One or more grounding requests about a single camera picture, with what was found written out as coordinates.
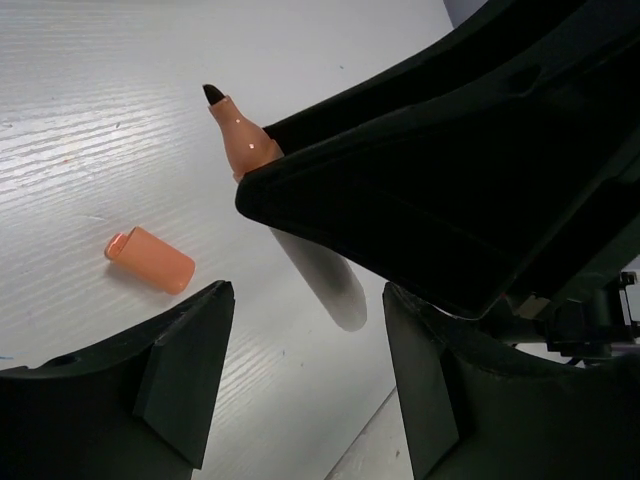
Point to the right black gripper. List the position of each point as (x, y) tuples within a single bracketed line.
[(576, 296)]

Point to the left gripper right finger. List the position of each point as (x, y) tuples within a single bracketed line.
[(475, 408)]

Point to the orange highlighter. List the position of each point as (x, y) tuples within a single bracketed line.
[(249, 149)]

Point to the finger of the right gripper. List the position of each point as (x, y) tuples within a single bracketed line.
[(493, 35), (455, 198)]

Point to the orange highlighter cap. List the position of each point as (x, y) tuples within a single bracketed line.
[(152, 260)]

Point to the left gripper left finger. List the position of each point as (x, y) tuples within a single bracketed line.
[(137, 405)]

